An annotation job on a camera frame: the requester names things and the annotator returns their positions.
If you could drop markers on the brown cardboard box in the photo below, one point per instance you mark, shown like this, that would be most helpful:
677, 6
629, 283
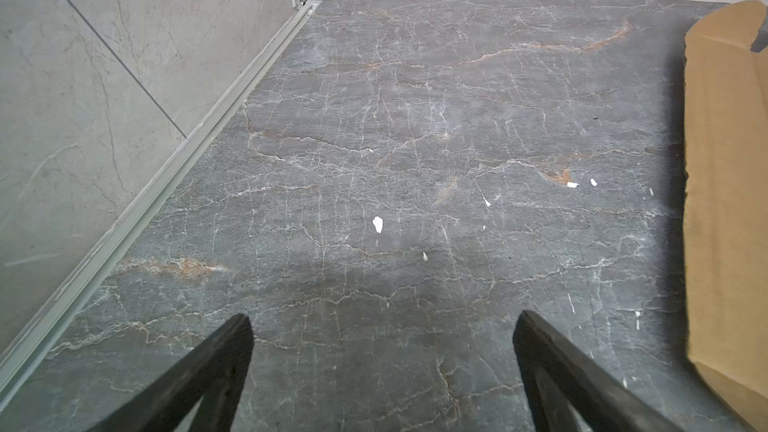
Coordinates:
725, 212

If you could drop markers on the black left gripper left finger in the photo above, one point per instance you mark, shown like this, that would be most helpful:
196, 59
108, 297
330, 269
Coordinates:
209, 380

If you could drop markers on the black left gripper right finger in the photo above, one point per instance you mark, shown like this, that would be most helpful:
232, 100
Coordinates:
561, 382

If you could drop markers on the aluminium frame rail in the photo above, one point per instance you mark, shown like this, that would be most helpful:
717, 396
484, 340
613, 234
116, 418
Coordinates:
105, 106

